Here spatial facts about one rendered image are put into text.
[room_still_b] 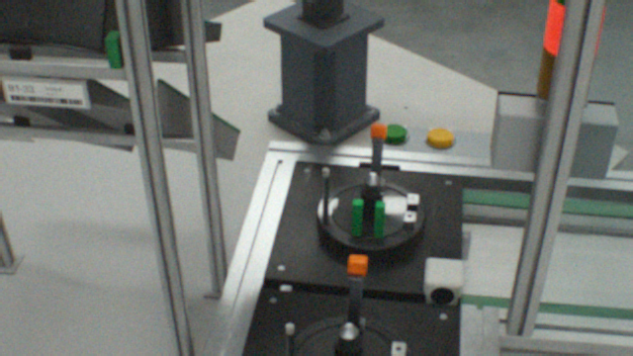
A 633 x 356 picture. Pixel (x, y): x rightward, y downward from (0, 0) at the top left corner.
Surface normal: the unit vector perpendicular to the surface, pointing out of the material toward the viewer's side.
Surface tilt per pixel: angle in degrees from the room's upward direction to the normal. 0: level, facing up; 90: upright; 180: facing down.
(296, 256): 0
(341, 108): 90
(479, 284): 0
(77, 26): 65
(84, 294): 0
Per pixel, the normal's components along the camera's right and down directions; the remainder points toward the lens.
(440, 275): 0.00, -0.79
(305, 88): -0.69, 0.44
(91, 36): -0.28, 0.19
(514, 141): -0.14, 0.60
